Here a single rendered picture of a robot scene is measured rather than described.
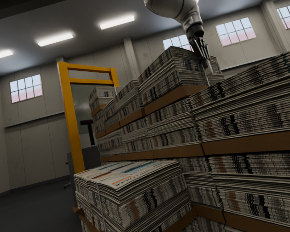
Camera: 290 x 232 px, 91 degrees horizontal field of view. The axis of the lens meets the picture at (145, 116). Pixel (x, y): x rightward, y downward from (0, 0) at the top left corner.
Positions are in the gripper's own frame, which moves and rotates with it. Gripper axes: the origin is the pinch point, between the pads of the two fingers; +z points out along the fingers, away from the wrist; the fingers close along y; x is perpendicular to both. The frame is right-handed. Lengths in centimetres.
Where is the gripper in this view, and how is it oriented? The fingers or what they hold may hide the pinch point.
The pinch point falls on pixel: (207, 67)
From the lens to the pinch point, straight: 74.8
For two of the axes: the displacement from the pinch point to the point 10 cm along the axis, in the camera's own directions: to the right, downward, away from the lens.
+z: 2.5, 9.5, -1.6
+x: 5.6, -2.8, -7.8
